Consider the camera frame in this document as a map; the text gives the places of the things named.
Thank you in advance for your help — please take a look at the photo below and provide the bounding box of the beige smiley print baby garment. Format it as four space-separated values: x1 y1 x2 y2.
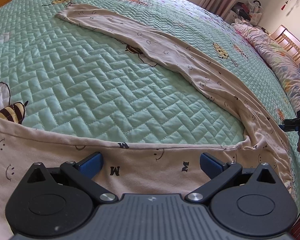
0 3 294 240

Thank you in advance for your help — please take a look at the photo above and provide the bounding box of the green quilted bee bedspread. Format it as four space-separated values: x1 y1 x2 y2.
0 0 300 215

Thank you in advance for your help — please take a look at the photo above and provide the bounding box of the wooden headboard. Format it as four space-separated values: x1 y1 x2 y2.
270 25 300 65

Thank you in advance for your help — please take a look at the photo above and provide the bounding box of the cluttered nightstand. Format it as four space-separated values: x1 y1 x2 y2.
224 0 263 25

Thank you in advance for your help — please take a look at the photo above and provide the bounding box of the floral folded duvet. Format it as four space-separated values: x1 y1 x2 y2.
232 23 300 112

